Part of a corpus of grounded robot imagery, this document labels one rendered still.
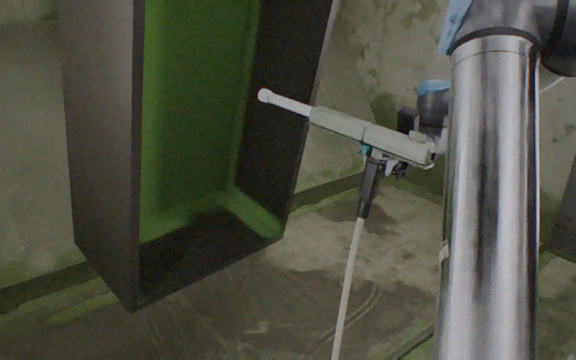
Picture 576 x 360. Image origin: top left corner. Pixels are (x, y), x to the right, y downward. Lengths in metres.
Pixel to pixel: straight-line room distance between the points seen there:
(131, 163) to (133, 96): 0.16
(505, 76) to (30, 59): 2.08
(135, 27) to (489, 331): 0.76
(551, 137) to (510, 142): 2.15
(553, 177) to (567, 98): 0.42
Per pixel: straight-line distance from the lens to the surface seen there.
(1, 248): 2.16
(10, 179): 2.21
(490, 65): 0.65
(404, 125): 1.13
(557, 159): 2.76
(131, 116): 1.01
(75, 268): 2.19
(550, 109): 2.73
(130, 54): 0.96
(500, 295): 0.56
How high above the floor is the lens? 1.32
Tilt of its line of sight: 23 degrees down
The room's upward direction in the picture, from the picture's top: 2 degrees clockwise
